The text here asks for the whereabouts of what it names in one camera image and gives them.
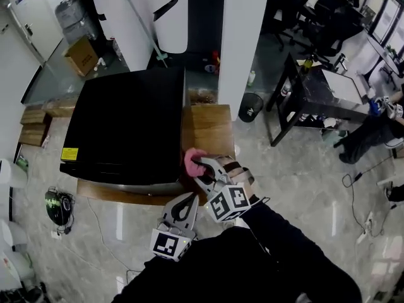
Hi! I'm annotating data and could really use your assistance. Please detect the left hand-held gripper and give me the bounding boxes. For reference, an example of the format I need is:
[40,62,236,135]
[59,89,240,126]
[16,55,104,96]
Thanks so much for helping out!
[150,191,200,261]

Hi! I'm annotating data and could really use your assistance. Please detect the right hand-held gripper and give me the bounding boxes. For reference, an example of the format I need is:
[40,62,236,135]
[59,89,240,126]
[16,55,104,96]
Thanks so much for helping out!
[191,156,252,223]

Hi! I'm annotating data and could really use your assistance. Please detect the pink cleaning cloth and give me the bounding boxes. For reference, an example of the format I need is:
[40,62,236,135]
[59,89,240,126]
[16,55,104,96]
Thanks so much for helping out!
[183,148,209,178]

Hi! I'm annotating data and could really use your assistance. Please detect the black mini fridge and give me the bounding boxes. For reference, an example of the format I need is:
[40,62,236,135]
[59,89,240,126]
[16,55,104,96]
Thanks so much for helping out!
[59,68,187,197]

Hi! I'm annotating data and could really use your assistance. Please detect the person's left forearm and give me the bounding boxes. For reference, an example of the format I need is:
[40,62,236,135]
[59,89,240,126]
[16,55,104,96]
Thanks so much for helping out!
[112,237,203,303]

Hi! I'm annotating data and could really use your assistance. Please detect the person's right forearm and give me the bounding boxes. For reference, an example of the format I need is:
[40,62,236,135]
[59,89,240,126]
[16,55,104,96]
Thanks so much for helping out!
[242,196,362,303]

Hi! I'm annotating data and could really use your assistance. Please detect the wooden table with black legs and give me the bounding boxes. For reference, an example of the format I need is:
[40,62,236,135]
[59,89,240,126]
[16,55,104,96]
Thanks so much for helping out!
[76,104,237,206]

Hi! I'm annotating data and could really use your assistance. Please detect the black mesh trash bin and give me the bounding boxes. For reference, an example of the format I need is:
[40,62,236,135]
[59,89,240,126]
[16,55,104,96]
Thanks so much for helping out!
[238,92,264,123]

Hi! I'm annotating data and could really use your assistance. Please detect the person's body in black clothing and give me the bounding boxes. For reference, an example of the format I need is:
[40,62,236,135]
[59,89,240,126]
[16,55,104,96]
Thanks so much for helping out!
[112,225,362,303]

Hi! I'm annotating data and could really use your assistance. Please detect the black and green helmet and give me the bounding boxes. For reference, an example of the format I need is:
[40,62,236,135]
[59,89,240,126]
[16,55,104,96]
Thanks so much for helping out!
[44,186,75,226]

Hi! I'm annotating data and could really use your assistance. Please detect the black desk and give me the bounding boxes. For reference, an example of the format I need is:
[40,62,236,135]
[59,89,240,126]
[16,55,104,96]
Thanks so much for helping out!
[266,52,370,147]

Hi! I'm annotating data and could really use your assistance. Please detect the large white and black machine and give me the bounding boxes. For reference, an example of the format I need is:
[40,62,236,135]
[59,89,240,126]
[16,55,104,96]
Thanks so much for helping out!
[150,0,227,55]

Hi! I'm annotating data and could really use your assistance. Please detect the wooden steps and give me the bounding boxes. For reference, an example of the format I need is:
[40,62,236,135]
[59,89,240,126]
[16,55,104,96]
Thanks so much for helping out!
[18,105,53,147]

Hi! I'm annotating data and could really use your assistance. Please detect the brown cardboard box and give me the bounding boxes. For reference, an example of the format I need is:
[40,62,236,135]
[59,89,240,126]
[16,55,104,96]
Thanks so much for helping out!
[61,35,100,77]

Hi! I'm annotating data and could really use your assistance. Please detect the plastic-wrapped grey appliance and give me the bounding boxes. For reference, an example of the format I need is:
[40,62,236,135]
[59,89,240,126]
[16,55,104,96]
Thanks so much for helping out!
[55,0,98,42]

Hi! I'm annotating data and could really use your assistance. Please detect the white door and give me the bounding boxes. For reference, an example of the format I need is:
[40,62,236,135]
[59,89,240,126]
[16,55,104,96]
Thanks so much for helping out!
[6,0,64,66]

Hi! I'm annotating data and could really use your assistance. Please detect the white floor cable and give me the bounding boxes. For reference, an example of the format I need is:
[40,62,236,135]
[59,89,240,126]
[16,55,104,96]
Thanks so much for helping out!
[86,197,143,274]

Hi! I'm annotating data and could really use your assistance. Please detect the black charger with cables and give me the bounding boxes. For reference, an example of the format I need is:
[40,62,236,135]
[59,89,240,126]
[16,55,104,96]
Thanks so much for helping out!
[56,193,76,235]

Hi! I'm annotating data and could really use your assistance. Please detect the black adapter with cable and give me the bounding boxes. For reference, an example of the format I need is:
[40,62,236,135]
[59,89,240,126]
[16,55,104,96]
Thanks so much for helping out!
[342,156,395,236]

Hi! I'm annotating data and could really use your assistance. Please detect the glass window wall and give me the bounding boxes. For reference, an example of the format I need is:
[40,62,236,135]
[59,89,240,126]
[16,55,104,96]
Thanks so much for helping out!
[369,0,404,49]

